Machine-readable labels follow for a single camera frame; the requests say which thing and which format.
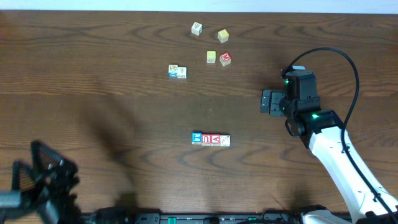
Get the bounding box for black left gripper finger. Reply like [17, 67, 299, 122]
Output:
[11, 161, 37, 194]
[30, 141, 73, 177]

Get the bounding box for wooden block drawing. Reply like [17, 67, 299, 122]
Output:
[211, 134, 221, 146]

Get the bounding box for wooden block brown picture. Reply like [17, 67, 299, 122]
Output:
[192, 133, 202, 145]

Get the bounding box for wooden block with drawing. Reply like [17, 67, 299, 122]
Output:
[220, 135, 231, 147]

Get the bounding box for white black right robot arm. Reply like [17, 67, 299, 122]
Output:
[261, 90, 397, 223]

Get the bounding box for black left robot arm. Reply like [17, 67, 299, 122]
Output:
[1, 141, 131, 224]

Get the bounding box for red letter M block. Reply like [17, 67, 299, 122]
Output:
[220, 52, 232, 66]

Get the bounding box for yellow top wooden block near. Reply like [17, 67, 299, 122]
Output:
[206, 51, 216, 63]

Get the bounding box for yellow wooden block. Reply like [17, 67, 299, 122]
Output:
[218, 29, 229, 43]
[206, 51, 216, 63]

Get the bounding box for yellow top wooden block far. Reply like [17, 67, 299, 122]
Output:
[218, 29, 229, 43]

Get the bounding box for wooden block beside blue block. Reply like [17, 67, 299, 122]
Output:
[177, 67, 187, 79]

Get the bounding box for plain wooden block far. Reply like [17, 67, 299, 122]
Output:
[191, 22, 203, 35]

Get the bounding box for blue side wooden block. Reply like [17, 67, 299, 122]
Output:
[168, 64, 178, 77]

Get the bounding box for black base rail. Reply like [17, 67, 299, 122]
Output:
[82, 212, 304, 224]

